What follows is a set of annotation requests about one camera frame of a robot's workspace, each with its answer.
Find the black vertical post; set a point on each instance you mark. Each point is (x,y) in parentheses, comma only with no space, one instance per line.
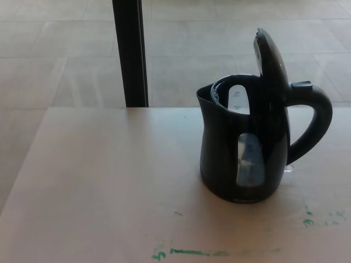
(129,54)

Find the black electric kettle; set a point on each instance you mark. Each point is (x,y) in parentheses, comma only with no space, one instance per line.
(219,137)

